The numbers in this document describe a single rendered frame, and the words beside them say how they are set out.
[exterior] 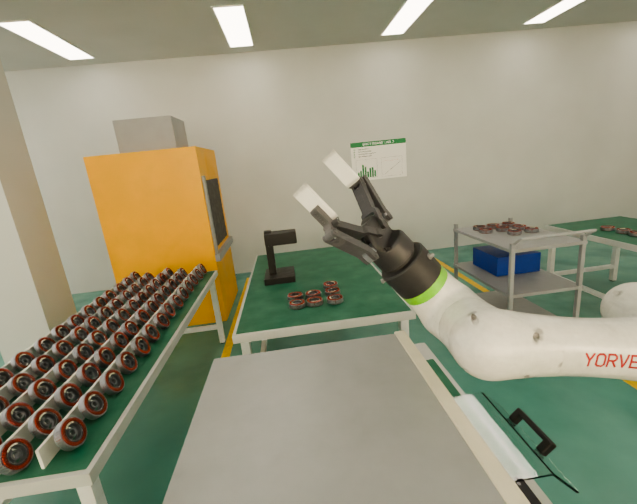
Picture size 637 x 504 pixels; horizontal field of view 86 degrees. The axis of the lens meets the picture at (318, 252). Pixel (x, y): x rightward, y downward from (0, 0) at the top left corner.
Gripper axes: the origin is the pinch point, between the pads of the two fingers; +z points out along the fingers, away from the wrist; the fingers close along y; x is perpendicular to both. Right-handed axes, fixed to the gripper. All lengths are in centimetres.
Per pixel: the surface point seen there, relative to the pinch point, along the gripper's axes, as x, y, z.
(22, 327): -386, 55, 82
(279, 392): -19.4, -23.7, -19.5
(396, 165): -182, 488, -109
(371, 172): -213, 466, -88
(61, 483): -131, -39, -13
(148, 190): -277, 190, 94
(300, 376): -19.1, -19.1, -21.6
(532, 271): -52, 229, -205
